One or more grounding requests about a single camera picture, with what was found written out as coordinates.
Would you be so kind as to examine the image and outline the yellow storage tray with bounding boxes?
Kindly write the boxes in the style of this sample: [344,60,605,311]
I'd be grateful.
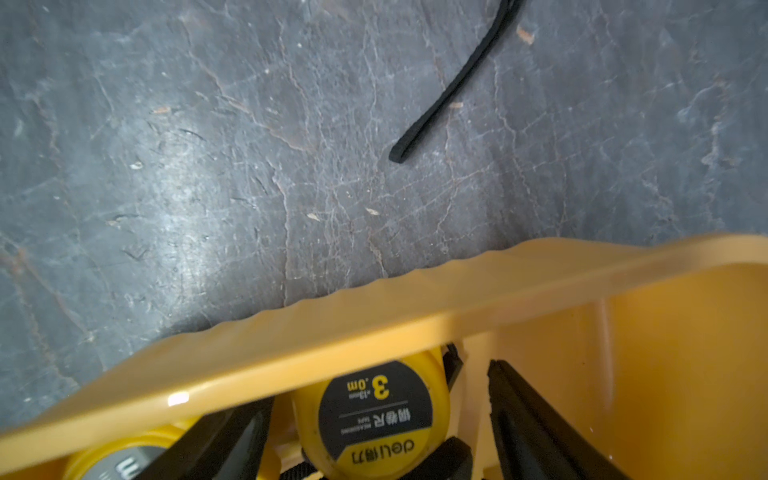
[1,234,767,479]

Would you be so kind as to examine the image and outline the yellow tape measure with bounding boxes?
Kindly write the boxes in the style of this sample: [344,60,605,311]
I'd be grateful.
[291,344,472,479]
[62,417,200,480]

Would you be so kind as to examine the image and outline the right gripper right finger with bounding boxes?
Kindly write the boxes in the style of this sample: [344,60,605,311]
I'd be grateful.
[488,360,627,479]

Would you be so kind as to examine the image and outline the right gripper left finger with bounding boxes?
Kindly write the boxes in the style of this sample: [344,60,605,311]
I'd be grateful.
[138,397,274,479]

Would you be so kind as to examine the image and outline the pink tape measure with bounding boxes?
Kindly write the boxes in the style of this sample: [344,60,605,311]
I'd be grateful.
[388,0,526,164]

